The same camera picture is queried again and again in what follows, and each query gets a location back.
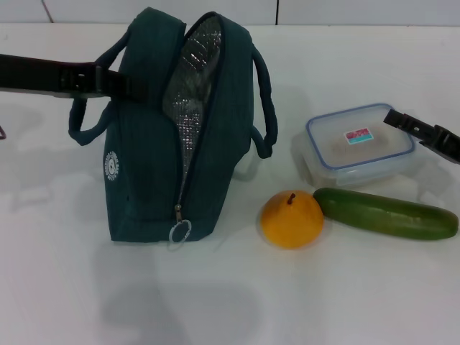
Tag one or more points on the dark teal insulated lunch bag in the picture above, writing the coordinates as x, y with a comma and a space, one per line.
151, 161

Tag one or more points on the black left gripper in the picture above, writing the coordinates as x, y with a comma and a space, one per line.
32, 75

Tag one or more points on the green cucumber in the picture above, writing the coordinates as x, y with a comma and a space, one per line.
388, 219

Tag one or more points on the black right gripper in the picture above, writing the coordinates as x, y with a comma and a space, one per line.
447, 143

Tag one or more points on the orange pear fruit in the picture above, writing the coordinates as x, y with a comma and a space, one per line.
291, 223

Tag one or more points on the clear plastic food container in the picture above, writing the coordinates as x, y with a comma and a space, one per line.
359, 151

